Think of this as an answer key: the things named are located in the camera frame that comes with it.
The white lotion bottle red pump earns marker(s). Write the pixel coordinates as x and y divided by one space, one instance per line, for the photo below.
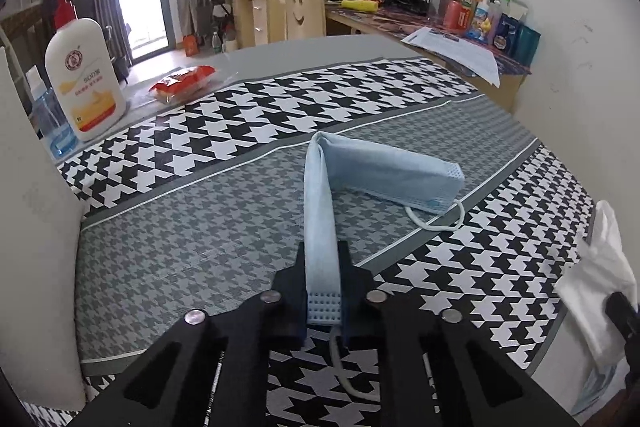
85 77

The black white houndstooth mat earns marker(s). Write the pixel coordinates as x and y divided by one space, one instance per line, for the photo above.
200 217

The white foam box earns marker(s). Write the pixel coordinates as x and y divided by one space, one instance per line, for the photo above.
40 232

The stack of white papers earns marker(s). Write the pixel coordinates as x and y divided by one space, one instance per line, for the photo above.
455 52

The light blue packet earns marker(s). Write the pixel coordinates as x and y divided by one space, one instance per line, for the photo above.
595 384

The orange container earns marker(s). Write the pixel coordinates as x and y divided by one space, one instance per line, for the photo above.
453 16

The teal bottle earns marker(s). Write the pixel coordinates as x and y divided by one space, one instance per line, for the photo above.
526 47

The wooden chair with smiley face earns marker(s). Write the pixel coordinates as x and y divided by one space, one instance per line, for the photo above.
304 9

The yellow tube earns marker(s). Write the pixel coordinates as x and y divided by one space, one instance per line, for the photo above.
359 5

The clear blue spray bottle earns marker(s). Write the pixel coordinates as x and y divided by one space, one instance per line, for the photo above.
52 127

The dark blue bottle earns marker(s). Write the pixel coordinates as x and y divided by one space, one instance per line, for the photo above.
505 34

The blue face mask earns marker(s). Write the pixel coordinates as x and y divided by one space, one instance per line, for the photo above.
320 217

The red snack packet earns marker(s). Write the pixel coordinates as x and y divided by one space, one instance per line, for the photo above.
182 83

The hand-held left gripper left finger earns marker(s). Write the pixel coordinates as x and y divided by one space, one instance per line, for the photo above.
295 302

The orange bag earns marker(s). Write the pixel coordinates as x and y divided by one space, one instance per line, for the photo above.
190 46

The wooden desk with printed mat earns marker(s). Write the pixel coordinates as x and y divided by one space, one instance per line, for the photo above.
510 87

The wooden desk with drawers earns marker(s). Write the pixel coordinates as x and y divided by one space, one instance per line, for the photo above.
250 17

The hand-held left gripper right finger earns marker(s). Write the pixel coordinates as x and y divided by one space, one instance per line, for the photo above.
350 302

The white and green carton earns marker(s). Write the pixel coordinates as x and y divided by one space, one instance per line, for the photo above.
512 4

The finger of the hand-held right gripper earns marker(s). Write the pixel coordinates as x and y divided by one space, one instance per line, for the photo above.
625 319

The white bottle with yellow print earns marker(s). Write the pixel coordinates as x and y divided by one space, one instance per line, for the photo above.
481 19

